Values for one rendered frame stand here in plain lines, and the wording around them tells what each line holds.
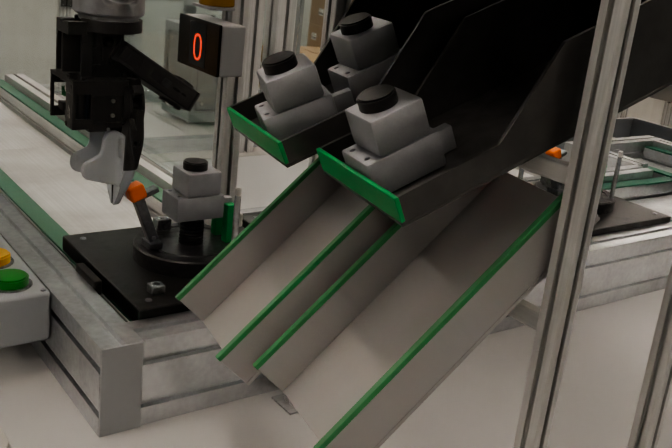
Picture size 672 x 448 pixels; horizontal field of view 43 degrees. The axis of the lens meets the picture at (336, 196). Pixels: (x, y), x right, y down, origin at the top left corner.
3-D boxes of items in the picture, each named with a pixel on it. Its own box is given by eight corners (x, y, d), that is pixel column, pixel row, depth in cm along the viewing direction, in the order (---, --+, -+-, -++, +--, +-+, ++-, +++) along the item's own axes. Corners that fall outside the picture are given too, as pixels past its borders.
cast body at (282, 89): (273, 150, 74) (247, 77, 71) (263, 134, 78) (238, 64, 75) (363, 116, 75) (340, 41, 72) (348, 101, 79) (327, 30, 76)
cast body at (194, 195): (176, 223, 103) (179, 167, 101) (160, 212, 106) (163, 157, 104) (237, 216, 108) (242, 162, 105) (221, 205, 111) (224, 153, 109)
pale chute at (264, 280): (248, 386, 76) (216, 359, 74) (203, 321, 87) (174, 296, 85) (468, 166, 79) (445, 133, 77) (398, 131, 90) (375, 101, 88)
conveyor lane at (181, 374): (139, 425, 91) (143, 340, 88) (38, 301, 116) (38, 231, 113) (751, 265, 163) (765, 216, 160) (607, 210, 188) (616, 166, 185)
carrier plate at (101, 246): (138, 327, 92) (139, 309, 92) (61, 249, 110) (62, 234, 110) (320, 293, 106) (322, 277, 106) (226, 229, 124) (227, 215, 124)
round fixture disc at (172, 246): (162, 285, 98) (163, 269, 98) (114, 243, 109) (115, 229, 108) (266, 268, 107) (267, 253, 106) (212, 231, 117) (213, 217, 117)
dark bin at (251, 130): (287, 168, 71) (258, 88, 68) (234, 130, 82) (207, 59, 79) (552, 39, 79) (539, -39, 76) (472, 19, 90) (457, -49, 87)
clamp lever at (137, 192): (148, 245, 103) (128, 191, 99) (141, 239, 104) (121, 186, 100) (174, 231, 104) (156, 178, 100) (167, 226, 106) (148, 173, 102)
